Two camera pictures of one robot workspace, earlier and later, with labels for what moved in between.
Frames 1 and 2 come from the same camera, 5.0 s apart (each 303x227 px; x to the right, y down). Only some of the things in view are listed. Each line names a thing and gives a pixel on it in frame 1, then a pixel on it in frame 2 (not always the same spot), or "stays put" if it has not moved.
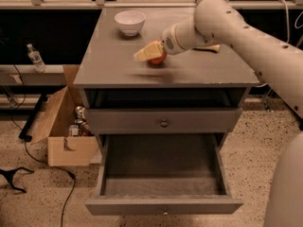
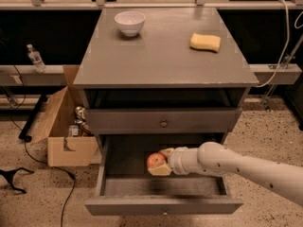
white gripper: x=169 y=42 → x=175 y=161
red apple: x=159 y=61 → x=155 y=160
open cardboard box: x=63 y=149 stays put
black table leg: x=27 y=127 stays put
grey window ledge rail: x=52 y=75 stays put
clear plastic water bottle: x=36 y=58 stays put
